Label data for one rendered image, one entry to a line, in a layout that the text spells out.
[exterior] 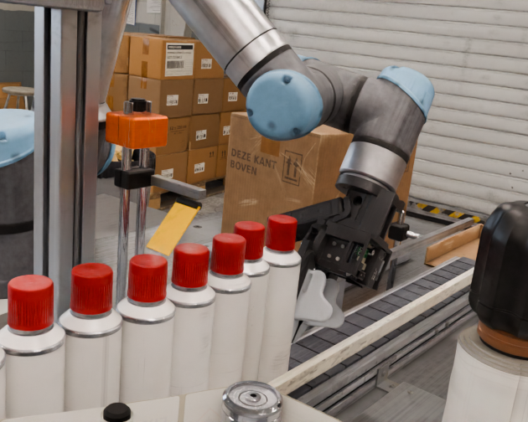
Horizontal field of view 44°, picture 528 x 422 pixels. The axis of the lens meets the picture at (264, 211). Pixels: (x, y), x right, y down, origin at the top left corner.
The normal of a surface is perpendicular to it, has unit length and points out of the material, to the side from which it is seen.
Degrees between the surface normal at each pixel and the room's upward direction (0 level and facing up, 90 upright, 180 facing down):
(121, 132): 90
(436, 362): 0
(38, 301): 90
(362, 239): 60
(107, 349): 90
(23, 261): 73
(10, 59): 90
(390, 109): 64
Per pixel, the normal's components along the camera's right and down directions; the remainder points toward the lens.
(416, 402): 0.10, -0.96
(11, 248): 0.47, 0.00
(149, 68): -0.50, 0.20
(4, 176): 0.43, 0.31
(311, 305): -0.51, -0.30
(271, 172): -0.73, 0.11
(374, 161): -0.06, -0.19
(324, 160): 0.68, 0.26
